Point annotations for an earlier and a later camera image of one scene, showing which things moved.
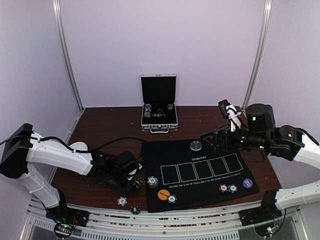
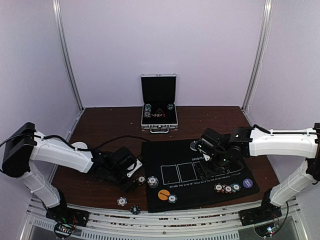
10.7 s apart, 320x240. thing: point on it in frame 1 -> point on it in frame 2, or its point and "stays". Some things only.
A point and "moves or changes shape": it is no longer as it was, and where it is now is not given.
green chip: x=232 y=188 moves or changes shape
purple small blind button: x=247 y=183 stays
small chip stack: x=152 y=181 stays
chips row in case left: x=147 y=111 stays
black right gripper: x=223 y=137 -> x=210 y=170
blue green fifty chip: x=172 y=198 stays
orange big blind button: x=163 y=194 stays
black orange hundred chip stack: x=223 y=188 -> x=228 y=189
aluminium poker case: x=159 y=109 stays
